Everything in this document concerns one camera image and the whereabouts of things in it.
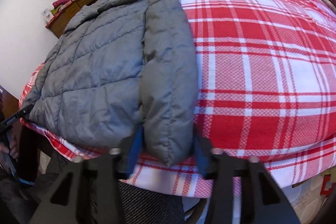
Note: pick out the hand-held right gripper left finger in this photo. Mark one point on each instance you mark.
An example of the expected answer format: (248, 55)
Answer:
(136, 145)

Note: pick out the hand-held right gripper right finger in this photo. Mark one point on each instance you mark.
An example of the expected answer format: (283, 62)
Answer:
(199, 158)

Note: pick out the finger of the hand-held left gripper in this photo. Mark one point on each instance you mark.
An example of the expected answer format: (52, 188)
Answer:
(15, 117)
(22, 181)

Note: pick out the grey puffer jacket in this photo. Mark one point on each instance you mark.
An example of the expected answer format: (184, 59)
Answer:
(99, 69)

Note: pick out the person's left hand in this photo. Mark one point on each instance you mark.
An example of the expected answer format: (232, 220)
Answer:
(4, 149)

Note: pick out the dark wooden cabinet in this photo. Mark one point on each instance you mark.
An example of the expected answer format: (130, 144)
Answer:
(11, 100)

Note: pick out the white greeting card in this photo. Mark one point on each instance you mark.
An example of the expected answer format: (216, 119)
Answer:
(46, 15)

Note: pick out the green folded cloth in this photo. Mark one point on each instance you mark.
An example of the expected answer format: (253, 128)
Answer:
(54, 11)

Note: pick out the brown wooden desk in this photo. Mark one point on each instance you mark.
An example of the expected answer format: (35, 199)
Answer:
(68, 12)

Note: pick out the bed with red plaid sheet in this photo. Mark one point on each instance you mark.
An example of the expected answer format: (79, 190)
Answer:
(262, 56)

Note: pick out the magenta folded cloth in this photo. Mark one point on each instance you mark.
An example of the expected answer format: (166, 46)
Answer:
(61, 1)

